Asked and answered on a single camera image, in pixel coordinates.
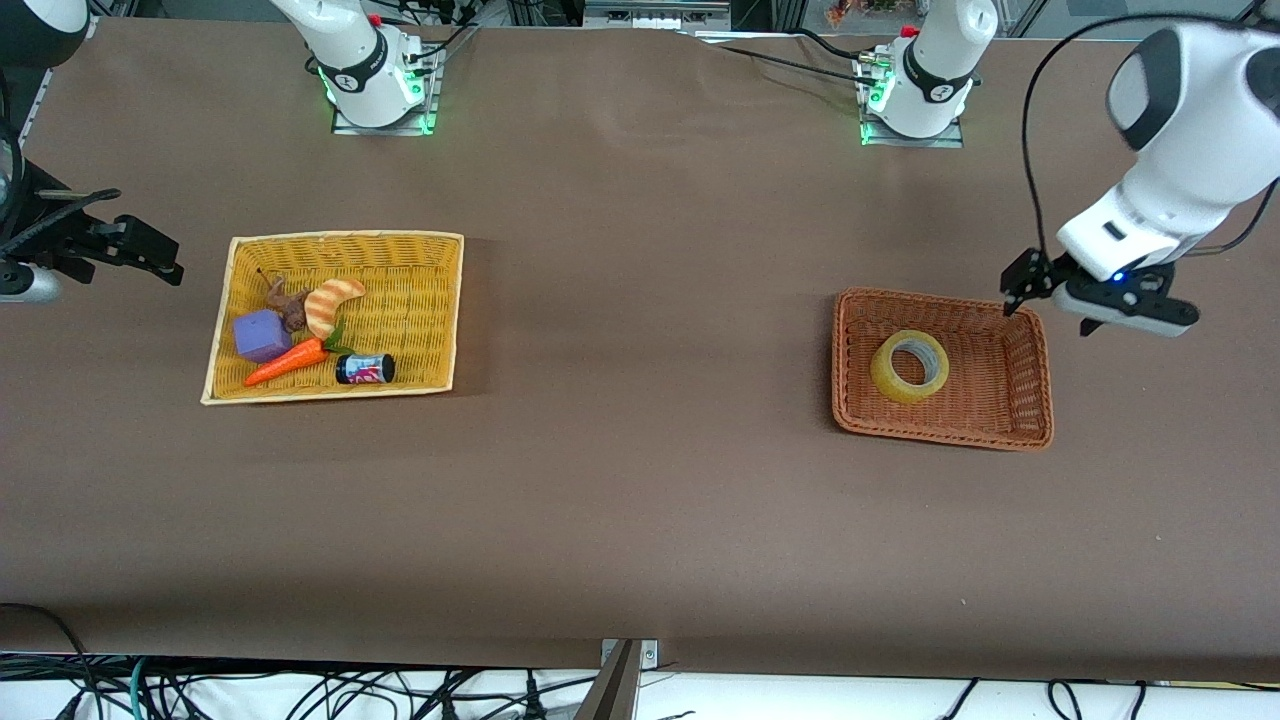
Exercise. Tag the orange toy carrot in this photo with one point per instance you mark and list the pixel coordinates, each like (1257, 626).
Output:
(290, 360)

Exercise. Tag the dark metal support post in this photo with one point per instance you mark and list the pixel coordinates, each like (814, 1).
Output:
(612, 695)

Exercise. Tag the striped orange toy croissant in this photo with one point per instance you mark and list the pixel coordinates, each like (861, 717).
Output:
(325, 305)

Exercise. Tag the yellowish clear tape roll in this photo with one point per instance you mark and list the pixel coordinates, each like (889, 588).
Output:
(885, 380)

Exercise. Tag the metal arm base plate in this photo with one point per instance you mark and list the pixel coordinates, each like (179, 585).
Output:
(345, 126)
(950, 141)

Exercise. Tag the purple foam cube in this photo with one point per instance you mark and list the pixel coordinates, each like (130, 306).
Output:
(262, 337)

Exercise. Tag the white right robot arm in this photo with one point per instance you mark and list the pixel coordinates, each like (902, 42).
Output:
(360, 60)

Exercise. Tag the silver table edge bracket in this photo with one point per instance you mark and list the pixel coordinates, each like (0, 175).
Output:
(650, 655)

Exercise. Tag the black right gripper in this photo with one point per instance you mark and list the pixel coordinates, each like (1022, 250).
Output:
(62, 243)

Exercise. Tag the small black pink-label can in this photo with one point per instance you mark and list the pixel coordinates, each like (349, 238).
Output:
(365, 369)

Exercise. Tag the yellow wicker tray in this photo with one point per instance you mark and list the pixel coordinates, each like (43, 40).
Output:
(400, 260)

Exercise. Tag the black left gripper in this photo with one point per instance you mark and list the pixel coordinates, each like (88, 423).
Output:
(1031, 273)

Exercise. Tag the brown toy root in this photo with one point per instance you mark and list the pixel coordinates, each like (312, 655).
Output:
(292, 312)

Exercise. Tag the aluminium frame rail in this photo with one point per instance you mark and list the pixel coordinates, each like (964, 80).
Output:
(655, 15)

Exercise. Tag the brown wicker basket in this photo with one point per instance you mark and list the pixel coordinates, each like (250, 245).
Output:
(1000, 400)

